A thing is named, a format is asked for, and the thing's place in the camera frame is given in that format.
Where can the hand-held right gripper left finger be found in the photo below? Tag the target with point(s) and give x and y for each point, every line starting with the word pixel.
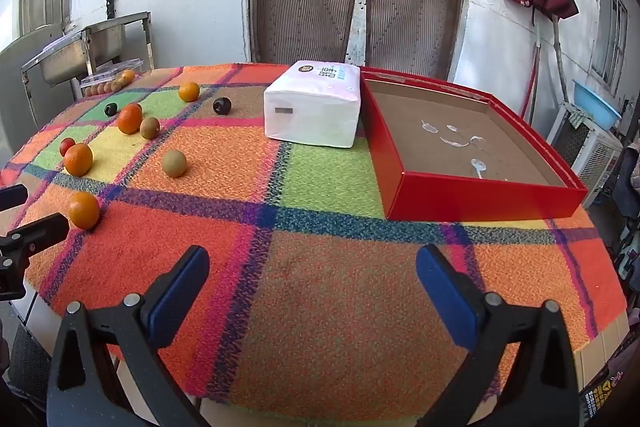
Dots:
pixel 180 292

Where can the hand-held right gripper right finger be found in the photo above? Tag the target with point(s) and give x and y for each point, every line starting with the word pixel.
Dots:
pixel 445 292

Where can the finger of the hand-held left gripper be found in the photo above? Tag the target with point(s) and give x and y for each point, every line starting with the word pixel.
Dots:
pixel 45 229
pixel 12 197

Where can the orange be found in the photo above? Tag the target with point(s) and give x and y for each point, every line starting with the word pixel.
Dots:
pixel 78 159
pixel 83 210
pixel 130 118
pixel 127 77
pixel 189 91

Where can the red tomato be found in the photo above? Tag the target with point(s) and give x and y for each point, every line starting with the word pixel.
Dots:
pixel 67 146

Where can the red cardboard box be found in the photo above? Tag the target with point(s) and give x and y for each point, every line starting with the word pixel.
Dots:
pixel 480 202

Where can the brown kiwi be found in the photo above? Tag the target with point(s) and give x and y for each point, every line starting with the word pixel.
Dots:
pixel 150 127
pixel 174 163

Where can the dark plum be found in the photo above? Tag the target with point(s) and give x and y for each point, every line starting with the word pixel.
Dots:
pixel 110 109
pixel 222 106

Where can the pile of small tan fruits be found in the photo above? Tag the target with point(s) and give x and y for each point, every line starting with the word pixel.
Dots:
pixel 102 88

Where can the grey board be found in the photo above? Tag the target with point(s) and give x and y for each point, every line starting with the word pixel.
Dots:
pixel 20 107

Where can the colourful plaid blanket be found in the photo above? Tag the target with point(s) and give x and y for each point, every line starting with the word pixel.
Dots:
pixel 325 282

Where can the clear plastic clamshell container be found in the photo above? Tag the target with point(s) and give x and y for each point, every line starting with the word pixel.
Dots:
pixel 112 69

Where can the stainless steel sink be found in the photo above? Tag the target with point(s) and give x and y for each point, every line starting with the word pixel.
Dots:
pixel 107 34

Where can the white slatted crate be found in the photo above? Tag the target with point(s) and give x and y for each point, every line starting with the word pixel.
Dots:
pixel 595 157

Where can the green checked cloth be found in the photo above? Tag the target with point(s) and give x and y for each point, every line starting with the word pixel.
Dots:
pixel 577 119

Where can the white tissue pack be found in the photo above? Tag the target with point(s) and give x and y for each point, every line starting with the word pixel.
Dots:
pixel 310 117

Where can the blue plastic basin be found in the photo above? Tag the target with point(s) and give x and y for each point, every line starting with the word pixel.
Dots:
pixel 595 104

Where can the white barred window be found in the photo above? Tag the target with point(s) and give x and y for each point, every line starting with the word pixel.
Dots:
pixel 607 42

